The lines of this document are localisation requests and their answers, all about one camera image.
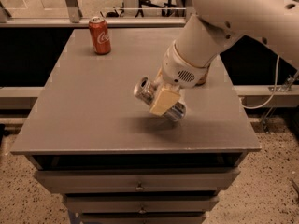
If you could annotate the silver redbull can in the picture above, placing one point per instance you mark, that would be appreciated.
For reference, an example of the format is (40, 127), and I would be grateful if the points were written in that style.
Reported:
(145, 91)

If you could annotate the grey drawer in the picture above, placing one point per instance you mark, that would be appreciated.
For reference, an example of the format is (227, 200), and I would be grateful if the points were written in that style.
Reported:
(76, 182)
(159, 218)
(141, 204)

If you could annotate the top grey drawer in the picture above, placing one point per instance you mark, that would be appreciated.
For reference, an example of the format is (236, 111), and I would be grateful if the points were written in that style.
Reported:
(76, 182)

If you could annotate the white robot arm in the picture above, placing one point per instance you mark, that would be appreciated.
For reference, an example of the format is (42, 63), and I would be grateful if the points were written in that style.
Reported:
(215, 26)

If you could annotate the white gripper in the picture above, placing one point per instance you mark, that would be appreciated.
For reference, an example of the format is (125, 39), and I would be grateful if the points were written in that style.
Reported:
(177, 69)

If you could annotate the red coca-cola can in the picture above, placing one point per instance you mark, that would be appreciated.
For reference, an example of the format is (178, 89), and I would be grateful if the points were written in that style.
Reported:
(99, 35)

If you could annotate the bottom grey drawer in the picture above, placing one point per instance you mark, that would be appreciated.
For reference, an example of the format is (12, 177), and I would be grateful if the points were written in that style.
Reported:
(159, 218)

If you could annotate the gold lacroix can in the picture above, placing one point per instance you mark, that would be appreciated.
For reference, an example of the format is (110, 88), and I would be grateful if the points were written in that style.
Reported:
(202, 80)

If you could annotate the middle grey drawer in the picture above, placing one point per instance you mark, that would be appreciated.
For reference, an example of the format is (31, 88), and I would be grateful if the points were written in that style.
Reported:
(141, 204)

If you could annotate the grey drawer cabinet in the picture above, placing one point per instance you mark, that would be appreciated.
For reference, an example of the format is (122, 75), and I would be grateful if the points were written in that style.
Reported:
(87, 118)

